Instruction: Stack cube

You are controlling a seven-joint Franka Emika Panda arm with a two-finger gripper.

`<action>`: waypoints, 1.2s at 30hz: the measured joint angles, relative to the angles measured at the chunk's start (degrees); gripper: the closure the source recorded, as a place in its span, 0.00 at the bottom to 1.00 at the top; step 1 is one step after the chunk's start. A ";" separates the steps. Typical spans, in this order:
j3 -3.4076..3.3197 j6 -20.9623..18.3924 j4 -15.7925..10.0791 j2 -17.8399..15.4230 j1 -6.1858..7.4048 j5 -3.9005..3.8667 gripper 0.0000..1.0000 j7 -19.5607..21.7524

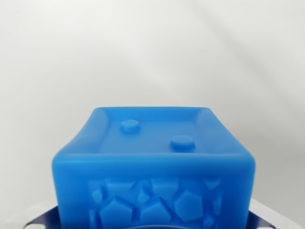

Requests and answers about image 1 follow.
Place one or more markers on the blue rubber toy cube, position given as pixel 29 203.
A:
pixel 152 167

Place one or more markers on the black-tipped silver gripper right finger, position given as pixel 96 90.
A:
pixel 269 217

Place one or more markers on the black-tipped silver gripper left finger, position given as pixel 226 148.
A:
pixel 47 219

